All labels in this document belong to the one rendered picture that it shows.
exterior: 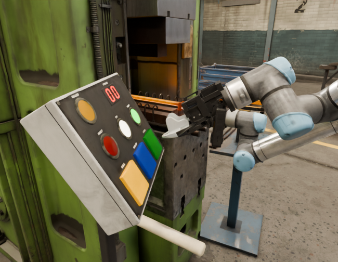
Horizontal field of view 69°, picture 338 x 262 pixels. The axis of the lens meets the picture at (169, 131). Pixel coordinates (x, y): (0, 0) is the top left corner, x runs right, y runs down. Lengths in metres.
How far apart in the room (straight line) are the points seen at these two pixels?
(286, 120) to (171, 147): 0.57
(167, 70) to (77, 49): 0.67
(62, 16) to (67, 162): 0.54
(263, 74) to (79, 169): 0.45
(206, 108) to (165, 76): 0.84
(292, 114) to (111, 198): 0.41
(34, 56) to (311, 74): 8.13
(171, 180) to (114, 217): 0.64
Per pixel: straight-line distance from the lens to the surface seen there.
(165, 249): 1.43
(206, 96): 0.64
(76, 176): 0.49
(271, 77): 0.62
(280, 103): 0.60
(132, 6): 1.03
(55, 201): 1.44
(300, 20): 8.80
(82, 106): 0.50
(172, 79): 1.41
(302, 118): 0.59
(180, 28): 1.09
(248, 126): 1.01
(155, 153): 0.69
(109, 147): 0.51
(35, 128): 0.49
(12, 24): 1.20
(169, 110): 1.09
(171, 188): 1.14
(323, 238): 2.12
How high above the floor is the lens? 1.30
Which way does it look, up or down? 21 degrees down
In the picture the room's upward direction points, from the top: straight up
